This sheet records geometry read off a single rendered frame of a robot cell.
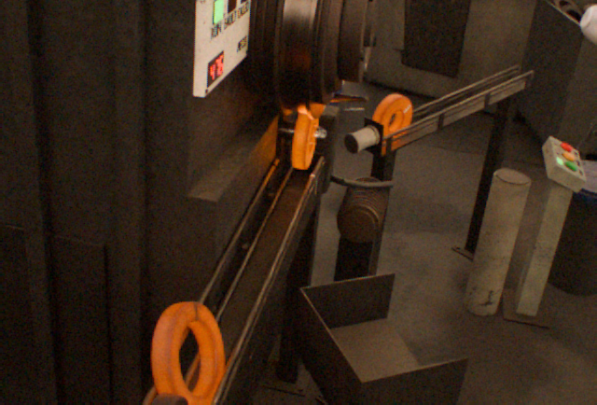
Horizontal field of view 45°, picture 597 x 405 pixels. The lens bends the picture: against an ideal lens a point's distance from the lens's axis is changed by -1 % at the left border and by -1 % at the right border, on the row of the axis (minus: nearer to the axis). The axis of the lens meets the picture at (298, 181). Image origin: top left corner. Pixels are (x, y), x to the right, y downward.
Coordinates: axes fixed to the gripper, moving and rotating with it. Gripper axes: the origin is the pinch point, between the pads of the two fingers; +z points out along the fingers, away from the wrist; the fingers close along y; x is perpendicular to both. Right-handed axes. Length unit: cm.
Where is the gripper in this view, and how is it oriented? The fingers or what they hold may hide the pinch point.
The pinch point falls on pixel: (587, 142)
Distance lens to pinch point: 239.6
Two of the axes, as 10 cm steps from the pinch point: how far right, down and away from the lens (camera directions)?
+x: 8.8, 4.8, 0.1
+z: -4.2, 7.6, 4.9
